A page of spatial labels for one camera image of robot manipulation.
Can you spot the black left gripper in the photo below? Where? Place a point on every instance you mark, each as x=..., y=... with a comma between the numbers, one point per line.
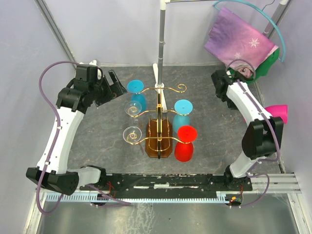
x=114, y=91

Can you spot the blue wine glass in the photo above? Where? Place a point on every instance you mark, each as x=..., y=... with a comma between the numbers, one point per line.
x=183, y=108
x=135, y=87

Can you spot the clear wine glass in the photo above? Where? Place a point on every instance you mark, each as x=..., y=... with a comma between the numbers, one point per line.
x=133, y=109
x=132, y=135

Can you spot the magenta wine glass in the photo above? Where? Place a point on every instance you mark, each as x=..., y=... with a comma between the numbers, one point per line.
x=270, y=111

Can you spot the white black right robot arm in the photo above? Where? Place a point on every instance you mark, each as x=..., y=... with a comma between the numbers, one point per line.
x=264, y=131

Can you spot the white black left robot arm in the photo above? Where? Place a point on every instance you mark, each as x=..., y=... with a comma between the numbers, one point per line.
x=89, y=86

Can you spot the clear wine glass front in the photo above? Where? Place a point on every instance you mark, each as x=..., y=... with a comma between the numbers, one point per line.
x=132, y=135

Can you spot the red wine glass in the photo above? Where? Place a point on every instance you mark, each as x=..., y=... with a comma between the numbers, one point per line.
x=184, y=150

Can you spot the teal clothes hanger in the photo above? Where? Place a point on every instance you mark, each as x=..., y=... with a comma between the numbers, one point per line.
x=268, y=22

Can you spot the purple frozen print cloth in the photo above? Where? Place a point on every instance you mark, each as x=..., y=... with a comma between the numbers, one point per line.
x=236, y=43

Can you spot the green cloth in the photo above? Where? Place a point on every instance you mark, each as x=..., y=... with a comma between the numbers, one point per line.
x=261, y=70

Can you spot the grey white clothes stand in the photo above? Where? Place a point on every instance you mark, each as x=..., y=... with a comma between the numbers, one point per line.
x=158, y=67

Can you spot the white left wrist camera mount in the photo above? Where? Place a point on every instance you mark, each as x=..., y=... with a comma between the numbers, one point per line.
x=96, y=63

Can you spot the gold wire wine glass rack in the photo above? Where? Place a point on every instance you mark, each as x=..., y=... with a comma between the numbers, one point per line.
x=159, y=135

